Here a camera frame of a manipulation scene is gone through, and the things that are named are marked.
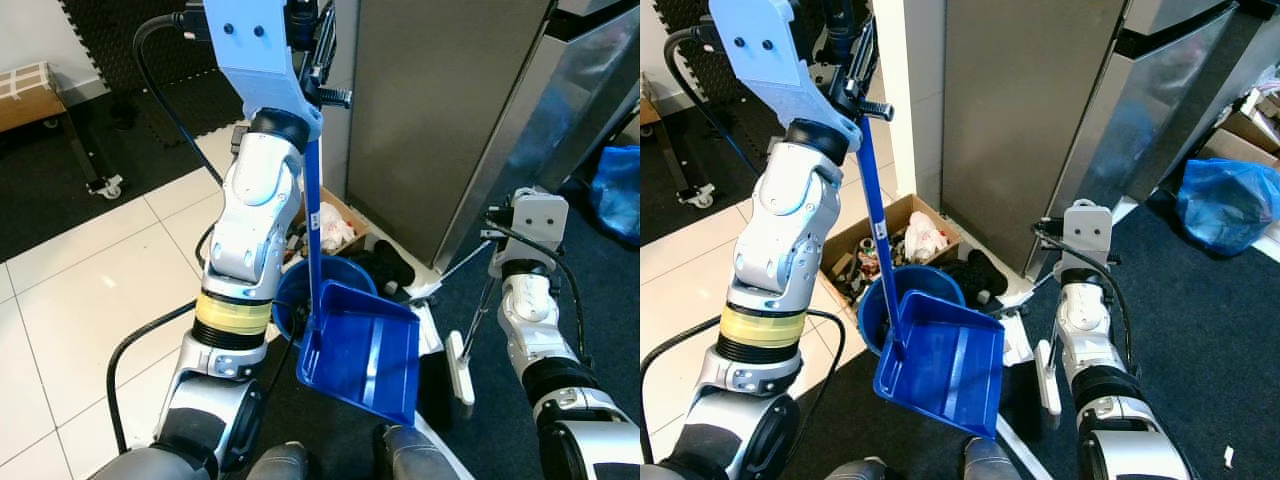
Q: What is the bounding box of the white-handled hand brush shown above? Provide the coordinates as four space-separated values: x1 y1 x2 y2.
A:
1035 290 1066 418
446 268 498 407

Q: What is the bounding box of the blue plastic dustpan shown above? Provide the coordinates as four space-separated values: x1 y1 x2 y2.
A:
296 135 422 428
856 118 1007 441

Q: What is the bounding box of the long white floor tape strip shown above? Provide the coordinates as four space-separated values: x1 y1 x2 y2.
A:
990 300 1053 480
405 285 473 480

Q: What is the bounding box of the dark floor rug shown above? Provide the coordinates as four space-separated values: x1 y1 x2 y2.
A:
0 70 251 263
640 95 791 241

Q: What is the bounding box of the black clothing pile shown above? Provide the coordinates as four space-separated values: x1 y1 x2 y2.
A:
940 250 1007 309
350 240 417 298

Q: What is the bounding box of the blue plastic bag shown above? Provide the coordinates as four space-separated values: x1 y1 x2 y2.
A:
1175 157 1280 258
590 145 641 248

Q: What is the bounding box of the white plastic bag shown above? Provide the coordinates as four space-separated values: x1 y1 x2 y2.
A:
903 210 951 259
318 202 358 253

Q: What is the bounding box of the stainless steel fridge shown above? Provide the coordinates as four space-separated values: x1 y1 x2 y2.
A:
345 0 641 273
940 0 1280 279

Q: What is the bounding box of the open cardboard box with junk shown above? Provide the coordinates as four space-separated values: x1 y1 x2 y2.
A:
285 185 373 269
820 193 967 309

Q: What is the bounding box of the black textured foam mat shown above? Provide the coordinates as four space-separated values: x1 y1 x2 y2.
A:
655 0 746 101
60 0 246 136

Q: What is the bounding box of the black rolling cart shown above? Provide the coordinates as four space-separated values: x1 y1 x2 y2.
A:
640 75 717 211
55 105 126 201

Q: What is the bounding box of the blue plastic bucket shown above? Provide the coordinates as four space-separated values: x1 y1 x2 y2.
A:
858 265 967 358
272 255 379 343

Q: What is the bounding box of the cardboard box with pink items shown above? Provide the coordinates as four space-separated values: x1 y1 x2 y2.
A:
1195 85 1280 173

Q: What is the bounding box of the grey robot right leg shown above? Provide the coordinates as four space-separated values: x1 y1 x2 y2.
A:
378 425 453 480
962 437 1029 480

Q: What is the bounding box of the grey robot leg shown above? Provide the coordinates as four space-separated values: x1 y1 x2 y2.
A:
378 425 453 480
962 437 1029 480
245 442 311 480
820 458 888 480

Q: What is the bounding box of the grey robot left leg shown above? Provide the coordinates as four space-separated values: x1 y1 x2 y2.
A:
820 458 888 480
245 442 311 480

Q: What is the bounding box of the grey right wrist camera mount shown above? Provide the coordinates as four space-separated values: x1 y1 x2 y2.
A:
1062 200 1114 278
510 190 570 264

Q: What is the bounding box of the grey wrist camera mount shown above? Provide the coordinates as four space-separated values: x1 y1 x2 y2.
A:
1062 200 1114 278
203 0 323 136
706 0 863 129
510 190 570 264

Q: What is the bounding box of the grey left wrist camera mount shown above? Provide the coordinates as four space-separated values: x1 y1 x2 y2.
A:
203 0 323 136
706 0 863 129

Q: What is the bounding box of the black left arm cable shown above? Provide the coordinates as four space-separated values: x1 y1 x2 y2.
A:
640 25 851 471
105 12 229 456

